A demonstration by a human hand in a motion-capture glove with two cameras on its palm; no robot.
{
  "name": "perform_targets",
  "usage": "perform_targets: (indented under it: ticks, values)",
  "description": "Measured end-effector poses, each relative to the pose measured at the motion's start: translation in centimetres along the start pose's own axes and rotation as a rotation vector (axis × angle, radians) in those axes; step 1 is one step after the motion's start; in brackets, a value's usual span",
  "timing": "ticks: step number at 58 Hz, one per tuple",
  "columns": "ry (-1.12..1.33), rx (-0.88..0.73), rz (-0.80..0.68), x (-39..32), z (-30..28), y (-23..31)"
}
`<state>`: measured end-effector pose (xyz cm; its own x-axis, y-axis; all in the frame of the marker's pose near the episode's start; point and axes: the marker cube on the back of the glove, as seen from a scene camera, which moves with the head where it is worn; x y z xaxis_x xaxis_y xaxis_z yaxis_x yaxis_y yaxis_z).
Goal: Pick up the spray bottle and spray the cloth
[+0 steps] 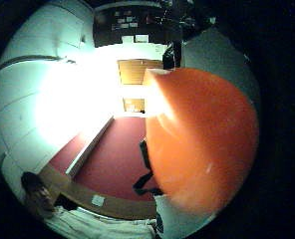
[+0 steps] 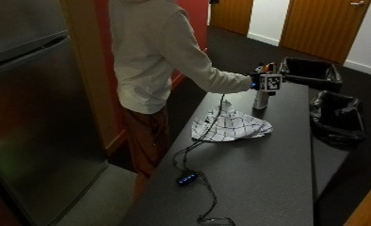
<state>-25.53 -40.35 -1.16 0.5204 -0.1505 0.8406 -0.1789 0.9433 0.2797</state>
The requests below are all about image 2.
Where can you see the wooden door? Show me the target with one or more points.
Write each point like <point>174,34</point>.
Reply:
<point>323,26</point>
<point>231,14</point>

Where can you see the black lined trash bin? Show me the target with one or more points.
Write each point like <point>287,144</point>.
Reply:
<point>336,117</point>
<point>312,73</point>

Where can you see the white marker cube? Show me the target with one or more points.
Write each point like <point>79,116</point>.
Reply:
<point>270,82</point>

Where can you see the white checked cloth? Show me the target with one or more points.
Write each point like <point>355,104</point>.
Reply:
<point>231,125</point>

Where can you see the stainless steel refrigerator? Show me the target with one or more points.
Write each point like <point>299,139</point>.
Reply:
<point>34,109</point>

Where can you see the the person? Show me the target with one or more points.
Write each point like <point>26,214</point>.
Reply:
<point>151,62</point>

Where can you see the black hub with blue lights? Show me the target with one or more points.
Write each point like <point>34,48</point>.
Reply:
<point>186,178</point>

